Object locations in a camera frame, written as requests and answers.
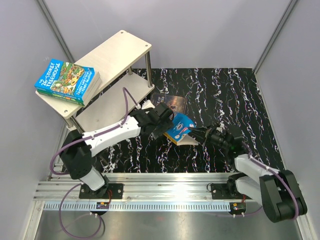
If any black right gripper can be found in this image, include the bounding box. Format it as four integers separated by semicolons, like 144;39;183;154
187;123;230;150

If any blue paperback book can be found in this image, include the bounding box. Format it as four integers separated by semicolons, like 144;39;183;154
164;112;199;146

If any dark green 104-storey treehouse book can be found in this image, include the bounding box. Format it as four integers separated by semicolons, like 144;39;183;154
37;75;102;107

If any blue 26-storey treehouse book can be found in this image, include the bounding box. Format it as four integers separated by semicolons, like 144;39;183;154
34;59;101;90

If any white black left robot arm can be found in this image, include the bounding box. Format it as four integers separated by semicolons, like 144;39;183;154
59;101;174;199

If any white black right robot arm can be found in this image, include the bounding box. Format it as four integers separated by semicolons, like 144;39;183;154
188;124;308;223

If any dark tale of two cities book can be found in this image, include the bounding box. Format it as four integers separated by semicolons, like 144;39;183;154
150;93;187;114

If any white two-tier shelf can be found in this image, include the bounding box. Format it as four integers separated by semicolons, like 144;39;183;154
39;30;155;133

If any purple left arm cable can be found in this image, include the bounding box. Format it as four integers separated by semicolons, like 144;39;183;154
49;87;141;238

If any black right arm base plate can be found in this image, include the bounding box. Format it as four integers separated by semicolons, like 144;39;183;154
209;183;244;200

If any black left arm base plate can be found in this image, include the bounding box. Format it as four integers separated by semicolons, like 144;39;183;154
79;183;124;200

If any aluminium rail frame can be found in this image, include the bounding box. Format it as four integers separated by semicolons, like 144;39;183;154
23;173;318;240

